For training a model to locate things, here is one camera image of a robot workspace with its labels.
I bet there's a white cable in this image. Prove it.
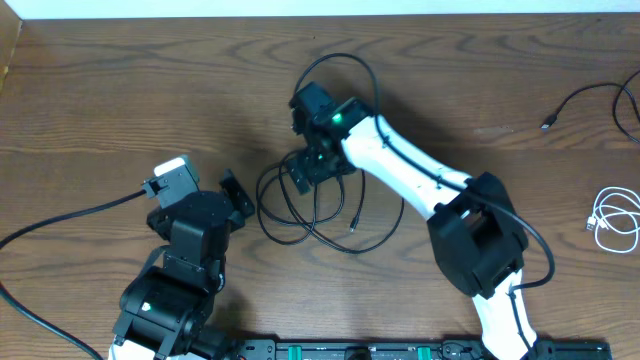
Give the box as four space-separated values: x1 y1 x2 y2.
586 186 640 255

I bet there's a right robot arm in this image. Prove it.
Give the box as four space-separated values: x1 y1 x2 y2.
286 82 537 359

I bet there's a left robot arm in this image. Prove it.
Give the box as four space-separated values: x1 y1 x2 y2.
109 165 255 359

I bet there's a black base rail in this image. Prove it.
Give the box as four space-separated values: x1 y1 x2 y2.
191 329 613 360

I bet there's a left camera black cable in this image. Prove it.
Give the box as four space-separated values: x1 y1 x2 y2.
0 188 161 360

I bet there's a camera black cable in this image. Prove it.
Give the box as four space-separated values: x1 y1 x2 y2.
0 188 161 360
292 52 557 351

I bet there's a right camera black cable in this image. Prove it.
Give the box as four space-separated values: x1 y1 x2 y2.
292 52 557 351

